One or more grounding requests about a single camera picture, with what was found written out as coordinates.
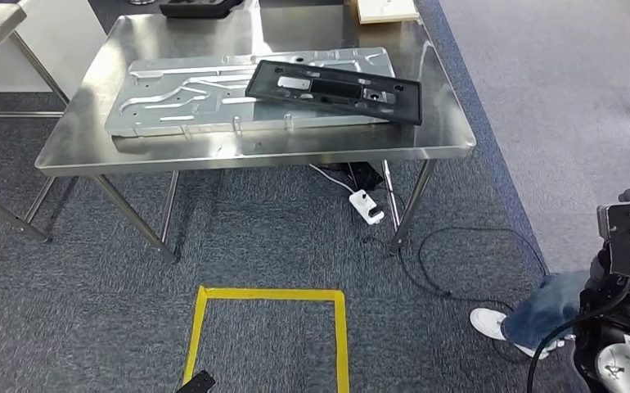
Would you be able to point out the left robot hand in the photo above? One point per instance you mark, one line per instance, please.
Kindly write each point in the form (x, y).
(198, 384)

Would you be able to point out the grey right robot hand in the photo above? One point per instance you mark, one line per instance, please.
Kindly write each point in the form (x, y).
(601, 268)

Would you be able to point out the long black plastic trim part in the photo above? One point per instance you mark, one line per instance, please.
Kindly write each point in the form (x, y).
(261, 87)

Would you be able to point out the stainless steel workbench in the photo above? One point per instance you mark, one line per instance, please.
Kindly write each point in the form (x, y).
(212, 146)

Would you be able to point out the person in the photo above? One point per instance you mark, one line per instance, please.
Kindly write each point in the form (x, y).
(542, 309)

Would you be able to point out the white power strip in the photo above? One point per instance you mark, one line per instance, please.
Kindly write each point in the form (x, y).
(366, 209)

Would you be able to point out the black bag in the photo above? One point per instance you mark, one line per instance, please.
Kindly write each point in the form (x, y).
(361, 174)

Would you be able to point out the large stamped metal plate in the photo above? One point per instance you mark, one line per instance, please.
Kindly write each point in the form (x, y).
(185, 103)

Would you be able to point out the white cabinet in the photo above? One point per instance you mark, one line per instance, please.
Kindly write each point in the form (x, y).
(76, 32)

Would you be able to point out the black foam case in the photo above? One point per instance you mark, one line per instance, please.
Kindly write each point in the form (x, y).
(196, 8)

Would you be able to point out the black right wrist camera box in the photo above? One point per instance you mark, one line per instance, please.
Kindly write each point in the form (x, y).
(629, 238)

